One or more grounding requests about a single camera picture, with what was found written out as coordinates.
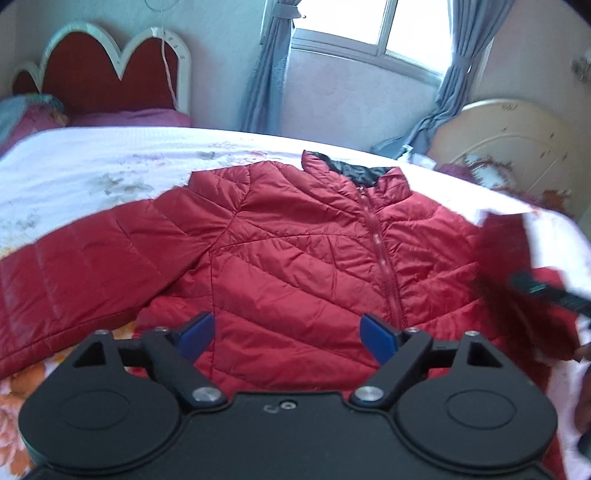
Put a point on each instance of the cream round headboard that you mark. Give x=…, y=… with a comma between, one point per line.
x=543, y=149

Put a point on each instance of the left blue curtain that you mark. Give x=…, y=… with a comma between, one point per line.
x=263, y=104

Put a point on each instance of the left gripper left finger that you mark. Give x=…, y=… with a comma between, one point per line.
x=172, y=354

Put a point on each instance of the window with white frame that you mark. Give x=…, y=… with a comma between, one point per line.
x=410, y=37

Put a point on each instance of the red puffer jacket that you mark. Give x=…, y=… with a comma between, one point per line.
x=288, y=260

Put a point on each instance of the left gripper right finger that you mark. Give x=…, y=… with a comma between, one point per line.
x=402, y=356

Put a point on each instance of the red crown-shaped headboard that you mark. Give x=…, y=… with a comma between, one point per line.
x=84, y=68

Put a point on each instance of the magenta blanket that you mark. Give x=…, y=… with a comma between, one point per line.
x=26, y=115

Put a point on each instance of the blue curtain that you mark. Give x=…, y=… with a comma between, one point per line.
x=263, y=104
x=474, y=24

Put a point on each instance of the purple pillow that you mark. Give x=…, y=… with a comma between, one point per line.
x=148, y=117

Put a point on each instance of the right blue curtain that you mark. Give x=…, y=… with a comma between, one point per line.
x=474, y=24

